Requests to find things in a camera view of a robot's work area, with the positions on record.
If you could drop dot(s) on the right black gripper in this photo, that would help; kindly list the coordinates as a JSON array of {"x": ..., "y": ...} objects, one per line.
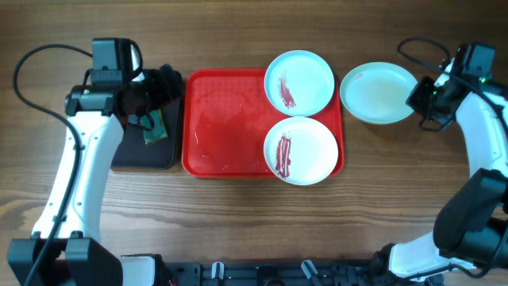
[{"x": 420, "y": 97}]

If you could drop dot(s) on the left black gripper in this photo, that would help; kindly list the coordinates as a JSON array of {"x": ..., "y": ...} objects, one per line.
[{"x": 164, "y": 93}]

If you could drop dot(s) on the green yellow sponge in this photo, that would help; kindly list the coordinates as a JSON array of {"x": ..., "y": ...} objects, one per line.
[{"x": 154, "y": 128}]

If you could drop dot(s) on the light blue plate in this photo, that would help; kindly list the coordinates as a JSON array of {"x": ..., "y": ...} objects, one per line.
[
  {"x": 299, "y": 83},
  {"x": 376, "y": 93}
]

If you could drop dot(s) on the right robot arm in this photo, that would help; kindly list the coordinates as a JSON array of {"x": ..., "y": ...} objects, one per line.
[{"x": 465, "y": 236}]

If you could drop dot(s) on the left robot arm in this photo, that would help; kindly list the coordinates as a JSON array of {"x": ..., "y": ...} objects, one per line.
[{"x": 64, "y": 248}]

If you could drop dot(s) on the black plastic tray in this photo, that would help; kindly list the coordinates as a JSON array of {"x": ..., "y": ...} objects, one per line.
[{"x": 133, "y": 152}]

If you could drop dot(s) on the red plastic tray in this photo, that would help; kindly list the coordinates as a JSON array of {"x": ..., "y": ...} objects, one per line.
[{"x": 227, "y": 116}]

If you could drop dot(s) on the light blue plate top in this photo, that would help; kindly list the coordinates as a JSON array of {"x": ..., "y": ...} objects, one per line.
[{"x": 299, "y": 83}]

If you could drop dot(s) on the white plate with stain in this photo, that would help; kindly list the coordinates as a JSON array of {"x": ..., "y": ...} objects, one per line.
[{"x": 301, "y": 151}]

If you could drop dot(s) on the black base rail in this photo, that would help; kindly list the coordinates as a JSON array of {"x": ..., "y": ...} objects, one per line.
[{"x": 262, "y": 274}]

